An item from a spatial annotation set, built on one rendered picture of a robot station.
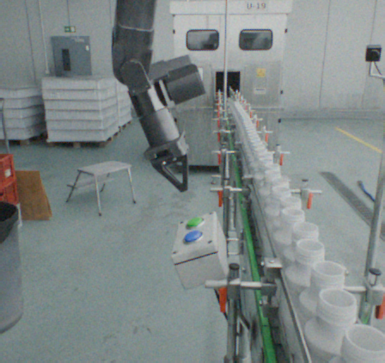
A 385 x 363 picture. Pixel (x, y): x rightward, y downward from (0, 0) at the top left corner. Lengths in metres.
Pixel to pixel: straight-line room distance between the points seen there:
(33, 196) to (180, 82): 3.14
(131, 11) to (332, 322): 0.46
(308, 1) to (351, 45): 1.55
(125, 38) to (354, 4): 10.38
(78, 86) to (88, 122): 0.61
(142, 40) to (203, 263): 0.36
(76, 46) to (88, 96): 4.33
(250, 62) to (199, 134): 1.08
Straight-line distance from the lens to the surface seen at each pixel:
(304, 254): 0.53
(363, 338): 0.42
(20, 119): 7.26
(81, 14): 10.91
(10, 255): 2.23
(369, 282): 0.63
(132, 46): 0.58
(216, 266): 0.63
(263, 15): 4.80
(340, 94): 10.78
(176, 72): 0.62
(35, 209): 3.75
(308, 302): 0.50
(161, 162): 0.65
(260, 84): 4.78
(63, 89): 6.77
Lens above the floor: 1.40
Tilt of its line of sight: 17 degrees down
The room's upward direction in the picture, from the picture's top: straight up
